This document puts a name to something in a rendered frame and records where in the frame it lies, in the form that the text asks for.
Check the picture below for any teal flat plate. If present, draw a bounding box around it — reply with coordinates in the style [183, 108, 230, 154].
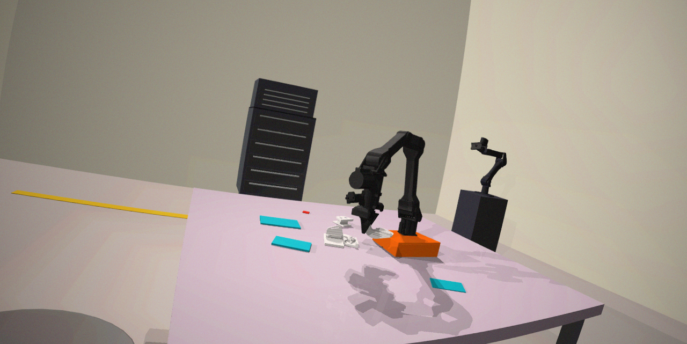
[430, 278, 466, 293]

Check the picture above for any cyan flat bar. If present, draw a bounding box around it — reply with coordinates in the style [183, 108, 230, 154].
[271, 236, 312, 252]
[260, 215, 301, 229]

